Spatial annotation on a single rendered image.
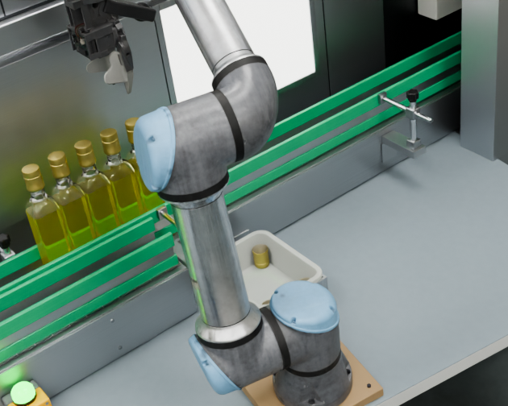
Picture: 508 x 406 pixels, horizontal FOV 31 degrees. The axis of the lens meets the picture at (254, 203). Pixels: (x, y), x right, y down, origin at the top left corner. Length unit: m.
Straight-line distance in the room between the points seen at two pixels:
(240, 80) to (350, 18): 1.01
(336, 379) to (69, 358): 0.53
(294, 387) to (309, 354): 0.10
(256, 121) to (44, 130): 0.67
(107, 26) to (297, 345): 0.68
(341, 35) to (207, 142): 1.08
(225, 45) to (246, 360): 0.53
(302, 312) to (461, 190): 0.80
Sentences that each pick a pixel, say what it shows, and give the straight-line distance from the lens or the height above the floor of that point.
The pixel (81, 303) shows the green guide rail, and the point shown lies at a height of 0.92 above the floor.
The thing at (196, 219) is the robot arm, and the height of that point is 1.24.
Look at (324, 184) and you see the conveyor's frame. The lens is 2.23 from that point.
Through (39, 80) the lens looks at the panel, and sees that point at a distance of 1.91.
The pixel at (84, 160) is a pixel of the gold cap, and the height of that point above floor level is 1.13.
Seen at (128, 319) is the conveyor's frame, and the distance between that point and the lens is 1.91.
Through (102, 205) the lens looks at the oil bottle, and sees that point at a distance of 1.90.
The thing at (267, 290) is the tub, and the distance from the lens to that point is 2.01.
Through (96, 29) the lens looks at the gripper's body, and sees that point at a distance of 1.75.
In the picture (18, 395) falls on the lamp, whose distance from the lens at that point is 1.81.
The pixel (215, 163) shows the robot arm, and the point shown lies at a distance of 1.39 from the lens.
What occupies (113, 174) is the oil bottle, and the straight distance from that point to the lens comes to 1.89.
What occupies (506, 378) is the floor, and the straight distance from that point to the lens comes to 2.87.
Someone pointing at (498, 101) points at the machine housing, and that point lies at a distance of 2.32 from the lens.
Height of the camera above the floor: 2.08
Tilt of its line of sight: 35 degrees down
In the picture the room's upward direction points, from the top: 8 degrees counter-clockwise
